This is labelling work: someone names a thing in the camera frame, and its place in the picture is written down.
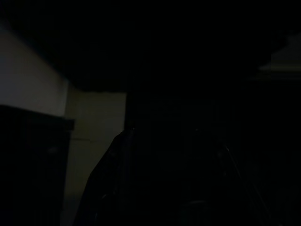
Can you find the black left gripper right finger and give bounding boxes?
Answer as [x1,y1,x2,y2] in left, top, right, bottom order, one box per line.
[188,128,261,226]

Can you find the black cabinet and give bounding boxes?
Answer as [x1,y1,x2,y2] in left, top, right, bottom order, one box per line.
[0,104,75,226]

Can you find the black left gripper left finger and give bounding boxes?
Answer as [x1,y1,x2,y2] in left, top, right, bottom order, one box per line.
[75,126,138,226]

